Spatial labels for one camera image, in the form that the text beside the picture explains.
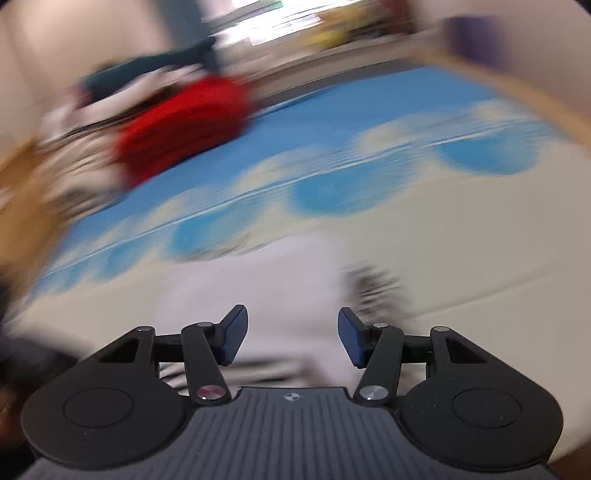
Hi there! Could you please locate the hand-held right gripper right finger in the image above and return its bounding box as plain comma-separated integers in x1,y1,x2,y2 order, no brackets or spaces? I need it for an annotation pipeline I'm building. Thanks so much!
338,307,488,407

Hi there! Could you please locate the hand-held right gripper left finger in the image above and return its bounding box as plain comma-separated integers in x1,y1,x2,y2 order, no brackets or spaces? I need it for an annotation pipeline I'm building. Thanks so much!
98,305,250,408

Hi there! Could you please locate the black white striped shirt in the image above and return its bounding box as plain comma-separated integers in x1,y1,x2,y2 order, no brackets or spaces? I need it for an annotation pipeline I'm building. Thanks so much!
157,233,409,400

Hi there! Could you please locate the white clothes pile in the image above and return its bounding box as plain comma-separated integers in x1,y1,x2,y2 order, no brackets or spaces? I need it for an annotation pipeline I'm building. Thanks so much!
37,65,208,195

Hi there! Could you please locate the red knitted sweater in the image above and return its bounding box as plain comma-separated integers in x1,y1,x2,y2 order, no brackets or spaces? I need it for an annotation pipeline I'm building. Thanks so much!
115,76,254,191

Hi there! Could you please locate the blue white patterned blanket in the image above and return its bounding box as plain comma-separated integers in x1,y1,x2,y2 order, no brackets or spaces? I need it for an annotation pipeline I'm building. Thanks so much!
28,65,591,333

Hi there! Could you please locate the dark teal cloth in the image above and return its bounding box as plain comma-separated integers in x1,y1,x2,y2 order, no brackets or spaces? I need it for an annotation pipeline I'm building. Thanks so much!
81,36,219,95

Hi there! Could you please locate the purple object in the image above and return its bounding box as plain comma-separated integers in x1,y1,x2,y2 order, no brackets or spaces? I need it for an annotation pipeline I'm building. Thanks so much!
442,15,511,68

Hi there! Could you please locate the wooden bed frame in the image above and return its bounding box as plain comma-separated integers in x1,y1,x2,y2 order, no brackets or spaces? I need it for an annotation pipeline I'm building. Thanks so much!
0,39,591,282

